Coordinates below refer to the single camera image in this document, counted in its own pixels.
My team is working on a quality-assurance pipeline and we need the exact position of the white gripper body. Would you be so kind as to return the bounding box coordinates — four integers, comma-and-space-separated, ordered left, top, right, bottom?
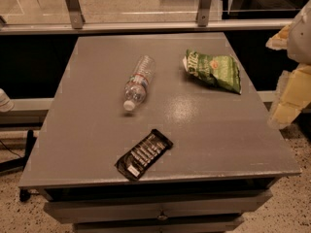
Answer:
287, 0, 311, 64

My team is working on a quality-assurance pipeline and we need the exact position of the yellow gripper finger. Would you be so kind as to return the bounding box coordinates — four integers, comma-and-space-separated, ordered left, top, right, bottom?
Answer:
265, 25, 291, 50
267, 64, 311, 129

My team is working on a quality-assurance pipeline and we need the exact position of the clear plastic water bottle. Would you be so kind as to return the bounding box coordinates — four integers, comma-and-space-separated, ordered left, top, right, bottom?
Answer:
123, 55, 156, 112

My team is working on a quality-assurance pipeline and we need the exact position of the green chip bag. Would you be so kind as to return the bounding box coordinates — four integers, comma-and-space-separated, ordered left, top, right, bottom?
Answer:
183, 50, 242, 94

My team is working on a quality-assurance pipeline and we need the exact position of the black snack bar wrapper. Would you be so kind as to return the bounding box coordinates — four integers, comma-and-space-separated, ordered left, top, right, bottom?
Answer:
115, 129, 173, 182

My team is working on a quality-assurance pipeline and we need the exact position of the white object at left edge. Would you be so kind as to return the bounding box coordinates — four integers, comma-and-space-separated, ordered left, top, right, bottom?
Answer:
0, 88, 14, 113

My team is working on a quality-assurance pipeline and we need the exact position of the black stand base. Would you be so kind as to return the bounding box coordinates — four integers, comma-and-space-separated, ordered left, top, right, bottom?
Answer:
0, 130, 37, 202

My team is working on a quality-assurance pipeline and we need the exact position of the metal railing frame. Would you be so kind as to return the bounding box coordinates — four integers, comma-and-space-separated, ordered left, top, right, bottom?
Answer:
0, 0, 293, 35

